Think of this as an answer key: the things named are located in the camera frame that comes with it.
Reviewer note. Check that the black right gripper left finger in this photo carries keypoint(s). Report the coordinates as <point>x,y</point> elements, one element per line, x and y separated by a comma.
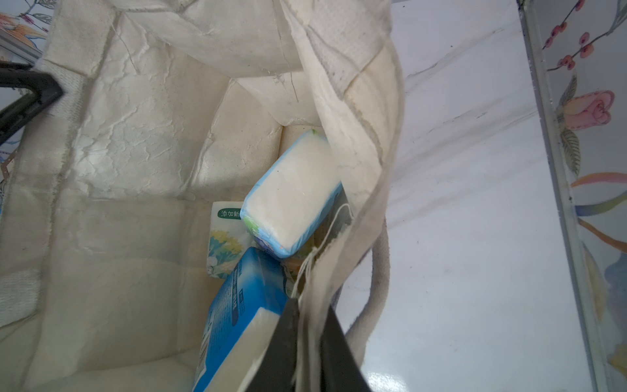
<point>43,91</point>

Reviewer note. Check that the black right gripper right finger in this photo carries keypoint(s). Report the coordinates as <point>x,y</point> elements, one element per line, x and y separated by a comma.
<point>289,365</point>

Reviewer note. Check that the small white tissue pack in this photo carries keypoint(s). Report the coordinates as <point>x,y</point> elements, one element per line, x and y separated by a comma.
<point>240,323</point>

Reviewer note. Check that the beige canvas tote bag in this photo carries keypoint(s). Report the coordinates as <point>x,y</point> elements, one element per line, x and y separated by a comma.
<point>169,107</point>

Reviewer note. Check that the cartoon print tissue pack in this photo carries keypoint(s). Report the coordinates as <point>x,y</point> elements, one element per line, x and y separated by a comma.
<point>229,239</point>

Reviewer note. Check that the white blue tissue cube pack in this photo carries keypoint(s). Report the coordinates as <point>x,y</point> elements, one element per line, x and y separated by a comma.
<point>287,205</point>

